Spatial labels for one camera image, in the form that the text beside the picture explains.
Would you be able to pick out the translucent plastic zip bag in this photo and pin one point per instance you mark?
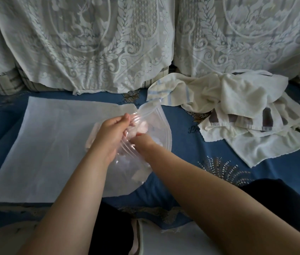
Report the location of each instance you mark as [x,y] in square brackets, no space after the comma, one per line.
[46,143]

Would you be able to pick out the cream brown-striped towel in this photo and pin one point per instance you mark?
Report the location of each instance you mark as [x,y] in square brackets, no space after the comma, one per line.
[267,119]

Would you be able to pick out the cream cloth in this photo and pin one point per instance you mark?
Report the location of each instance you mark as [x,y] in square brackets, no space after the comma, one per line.
[259,148]
[245,90]

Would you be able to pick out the person's left forearm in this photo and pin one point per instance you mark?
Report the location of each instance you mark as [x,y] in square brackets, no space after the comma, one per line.
[67,209]

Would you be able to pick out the person's right hand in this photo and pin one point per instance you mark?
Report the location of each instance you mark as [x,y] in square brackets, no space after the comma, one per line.
[142,143]

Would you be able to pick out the blue embroidered seat cover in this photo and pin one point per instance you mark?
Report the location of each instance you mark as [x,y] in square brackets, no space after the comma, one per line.
[187,146]

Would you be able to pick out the person's black trousers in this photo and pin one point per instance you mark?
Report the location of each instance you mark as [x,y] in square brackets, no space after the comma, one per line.
[285,204]

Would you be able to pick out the white deer lace cover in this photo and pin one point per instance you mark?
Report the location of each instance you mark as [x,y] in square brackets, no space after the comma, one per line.
[86,29]
[245,29]

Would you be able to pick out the pale slipper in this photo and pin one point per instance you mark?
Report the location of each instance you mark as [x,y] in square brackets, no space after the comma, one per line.
[136,236]

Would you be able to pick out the person's right forearm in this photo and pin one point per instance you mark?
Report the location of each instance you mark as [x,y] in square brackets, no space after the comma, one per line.
[219,204]

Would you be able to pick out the person's left hand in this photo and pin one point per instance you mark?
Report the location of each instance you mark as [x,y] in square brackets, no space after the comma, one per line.
[110,138]

